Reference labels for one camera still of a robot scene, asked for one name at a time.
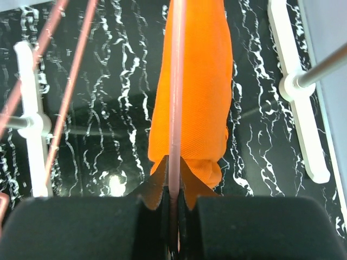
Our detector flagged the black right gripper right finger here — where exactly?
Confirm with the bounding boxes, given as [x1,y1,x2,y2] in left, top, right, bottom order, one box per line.
[178,161,344,259]

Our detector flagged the orange trousers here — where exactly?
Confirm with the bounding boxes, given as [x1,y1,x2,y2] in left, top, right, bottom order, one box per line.
[148,1,233,188]

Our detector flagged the pink wire hanger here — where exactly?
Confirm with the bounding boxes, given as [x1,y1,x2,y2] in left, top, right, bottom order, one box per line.
[168,1,187,259]
[1,0,69,138]
[0,0,99,225]

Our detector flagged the white and silver clothes rack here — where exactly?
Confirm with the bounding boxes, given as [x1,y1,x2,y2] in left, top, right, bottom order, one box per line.
[16,1,346,196]

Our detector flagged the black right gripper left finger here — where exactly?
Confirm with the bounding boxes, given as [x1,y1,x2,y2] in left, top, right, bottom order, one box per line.
[1,157,170,259]

